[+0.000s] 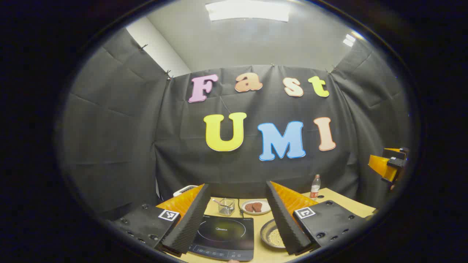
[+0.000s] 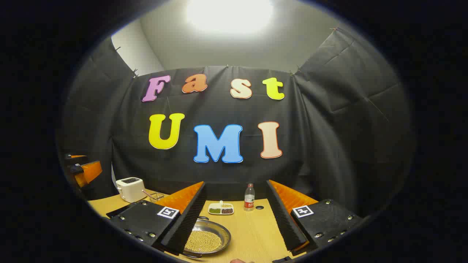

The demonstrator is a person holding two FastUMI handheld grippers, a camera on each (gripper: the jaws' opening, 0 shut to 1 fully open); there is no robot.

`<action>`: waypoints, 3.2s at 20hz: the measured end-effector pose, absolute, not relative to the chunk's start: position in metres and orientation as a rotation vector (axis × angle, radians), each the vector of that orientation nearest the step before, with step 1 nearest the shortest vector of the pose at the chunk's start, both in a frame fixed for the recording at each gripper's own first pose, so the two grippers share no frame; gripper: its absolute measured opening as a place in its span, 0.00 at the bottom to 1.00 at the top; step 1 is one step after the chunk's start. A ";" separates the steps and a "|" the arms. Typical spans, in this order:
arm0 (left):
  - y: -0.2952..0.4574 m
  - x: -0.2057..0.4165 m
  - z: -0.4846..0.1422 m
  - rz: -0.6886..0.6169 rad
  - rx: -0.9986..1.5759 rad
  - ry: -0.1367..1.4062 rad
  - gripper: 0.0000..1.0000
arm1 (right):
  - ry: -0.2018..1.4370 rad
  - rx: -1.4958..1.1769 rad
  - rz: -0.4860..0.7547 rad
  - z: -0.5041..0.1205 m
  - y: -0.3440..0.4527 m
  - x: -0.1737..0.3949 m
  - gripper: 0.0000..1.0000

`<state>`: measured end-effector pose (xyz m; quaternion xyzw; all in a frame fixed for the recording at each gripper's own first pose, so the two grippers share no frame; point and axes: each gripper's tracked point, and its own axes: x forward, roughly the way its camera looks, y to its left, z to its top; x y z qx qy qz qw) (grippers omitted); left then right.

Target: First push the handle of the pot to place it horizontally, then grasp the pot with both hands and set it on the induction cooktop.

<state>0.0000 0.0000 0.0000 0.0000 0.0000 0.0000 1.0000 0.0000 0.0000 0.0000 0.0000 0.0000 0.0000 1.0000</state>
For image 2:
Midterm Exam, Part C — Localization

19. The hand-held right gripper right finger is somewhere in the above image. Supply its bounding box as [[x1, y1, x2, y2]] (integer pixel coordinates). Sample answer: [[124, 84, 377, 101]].
[[266, 179, 364, 252]]

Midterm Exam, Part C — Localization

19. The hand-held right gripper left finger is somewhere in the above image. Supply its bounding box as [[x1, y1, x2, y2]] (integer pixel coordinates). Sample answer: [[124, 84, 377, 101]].
[[109, 182, 207, 255]]

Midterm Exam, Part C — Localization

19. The stainless steel pot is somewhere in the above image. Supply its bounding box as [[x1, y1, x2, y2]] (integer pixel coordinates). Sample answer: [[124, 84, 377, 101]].
[[183, 216, 231, 259]]

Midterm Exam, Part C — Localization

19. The pile of yellow soybeans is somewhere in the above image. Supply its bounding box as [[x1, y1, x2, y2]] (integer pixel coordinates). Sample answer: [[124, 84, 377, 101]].
[[185, 230, 222, 253]]

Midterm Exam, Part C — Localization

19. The white divided dish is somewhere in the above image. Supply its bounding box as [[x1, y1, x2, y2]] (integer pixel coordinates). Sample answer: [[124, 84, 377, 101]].
[[208, 201, 234, 215]]

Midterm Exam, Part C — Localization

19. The clear bottle with red label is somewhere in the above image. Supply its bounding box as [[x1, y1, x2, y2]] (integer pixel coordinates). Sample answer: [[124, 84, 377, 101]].
[[244, 183, 255, 211]]

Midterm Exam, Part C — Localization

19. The white toaster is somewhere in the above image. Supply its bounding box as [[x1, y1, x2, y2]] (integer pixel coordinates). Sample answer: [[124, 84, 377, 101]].
[[116, 177, 147, 203]]

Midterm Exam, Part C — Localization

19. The black backdrop cloth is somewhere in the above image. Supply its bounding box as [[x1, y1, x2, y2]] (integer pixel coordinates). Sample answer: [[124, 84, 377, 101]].
[[58, 27, 415, 220]]

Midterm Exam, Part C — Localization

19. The ceiling light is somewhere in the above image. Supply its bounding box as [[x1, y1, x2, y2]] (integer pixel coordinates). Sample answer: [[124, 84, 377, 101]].
[[186, 0, 275, 33]]

